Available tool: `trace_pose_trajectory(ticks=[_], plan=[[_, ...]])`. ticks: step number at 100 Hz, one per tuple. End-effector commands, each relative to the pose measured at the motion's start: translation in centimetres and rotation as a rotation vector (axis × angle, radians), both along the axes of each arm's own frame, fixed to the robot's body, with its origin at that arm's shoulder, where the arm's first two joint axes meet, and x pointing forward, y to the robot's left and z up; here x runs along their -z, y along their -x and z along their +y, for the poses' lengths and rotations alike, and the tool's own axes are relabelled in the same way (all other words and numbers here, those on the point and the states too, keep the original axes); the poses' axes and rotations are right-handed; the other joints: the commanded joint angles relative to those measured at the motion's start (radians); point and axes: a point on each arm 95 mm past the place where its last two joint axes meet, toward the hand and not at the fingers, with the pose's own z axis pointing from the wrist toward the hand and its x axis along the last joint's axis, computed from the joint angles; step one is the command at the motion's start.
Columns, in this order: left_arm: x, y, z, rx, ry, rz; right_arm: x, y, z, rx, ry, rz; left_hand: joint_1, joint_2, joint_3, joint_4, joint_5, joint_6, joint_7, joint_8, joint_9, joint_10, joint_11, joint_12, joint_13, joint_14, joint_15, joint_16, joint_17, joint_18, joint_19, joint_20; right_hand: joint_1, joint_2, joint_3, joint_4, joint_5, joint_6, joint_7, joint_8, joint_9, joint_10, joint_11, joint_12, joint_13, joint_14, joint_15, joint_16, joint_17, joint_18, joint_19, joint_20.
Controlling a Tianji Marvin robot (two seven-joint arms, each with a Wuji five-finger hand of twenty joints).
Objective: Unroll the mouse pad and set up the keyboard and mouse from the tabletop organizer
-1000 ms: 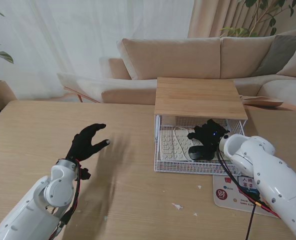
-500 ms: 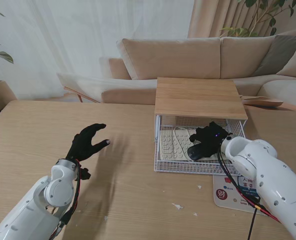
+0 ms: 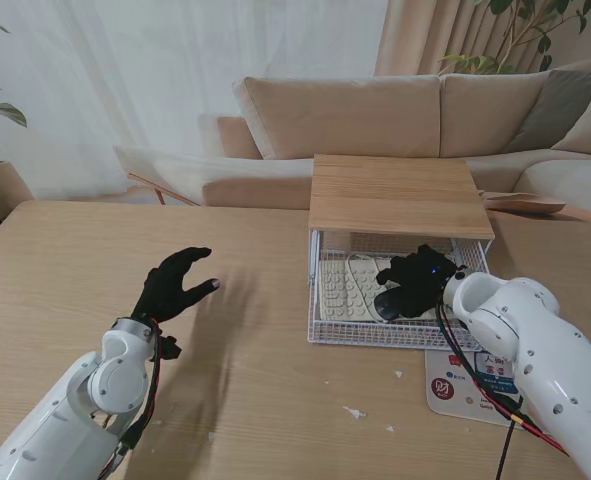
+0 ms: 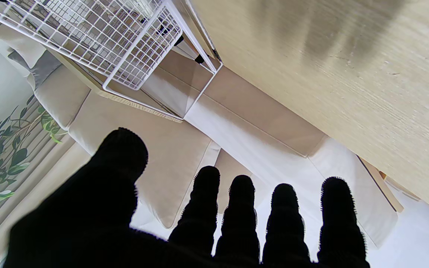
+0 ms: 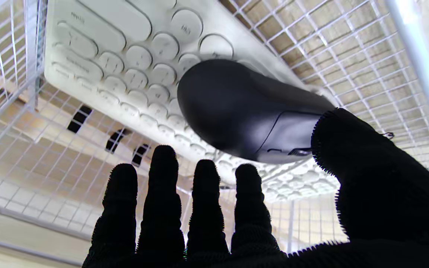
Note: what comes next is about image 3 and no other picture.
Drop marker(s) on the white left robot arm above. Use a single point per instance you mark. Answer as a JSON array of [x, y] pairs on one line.
[[65, 410]]

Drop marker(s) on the black computer mouse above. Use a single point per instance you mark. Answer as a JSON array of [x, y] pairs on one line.
[[387, 305]]

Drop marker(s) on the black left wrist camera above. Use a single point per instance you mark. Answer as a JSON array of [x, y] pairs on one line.
[[169, 348]]

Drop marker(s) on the beige fabric sofa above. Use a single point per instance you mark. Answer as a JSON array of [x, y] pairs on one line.
[[345, 115]]

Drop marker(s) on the broad-leaf green plant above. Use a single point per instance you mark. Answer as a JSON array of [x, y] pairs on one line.
[[5, 111]]

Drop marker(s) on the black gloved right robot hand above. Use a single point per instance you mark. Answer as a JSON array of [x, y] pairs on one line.
[[415, 280]]

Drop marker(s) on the tall green leafy plant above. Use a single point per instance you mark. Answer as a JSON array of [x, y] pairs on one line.
[[475, 64]]

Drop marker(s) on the printed white mouse pad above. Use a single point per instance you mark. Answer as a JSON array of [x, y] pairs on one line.
[[442, 395]]

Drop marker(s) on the white round-key keyboard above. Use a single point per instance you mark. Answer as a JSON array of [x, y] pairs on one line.
[[335, 290]]

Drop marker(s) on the large white paper scrap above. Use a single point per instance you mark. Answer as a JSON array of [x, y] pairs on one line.
[[356, 412]]

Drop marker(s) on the tan woven planter basket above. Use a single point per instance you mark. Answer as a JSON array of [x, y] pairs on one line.
[[0, 185]]

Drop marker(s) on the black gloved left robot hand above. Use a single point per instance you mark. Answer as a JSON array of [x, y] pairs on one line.
[[165, 290]]

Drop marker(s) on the grey sofa cushion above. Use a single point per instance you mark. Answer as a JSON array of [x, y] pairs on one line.
[[560, 105]]

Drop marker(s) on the sheer white curtain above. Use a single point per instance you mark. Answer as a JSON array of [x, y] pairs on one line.
[[125, 75]]

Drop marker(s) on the beige drape curtain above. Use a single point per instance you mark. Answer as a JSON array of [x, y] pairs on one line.
[[415, 35]]

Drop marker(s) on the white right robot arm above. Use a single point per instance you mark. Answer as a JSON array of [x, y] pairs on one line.
[[540, 350]]

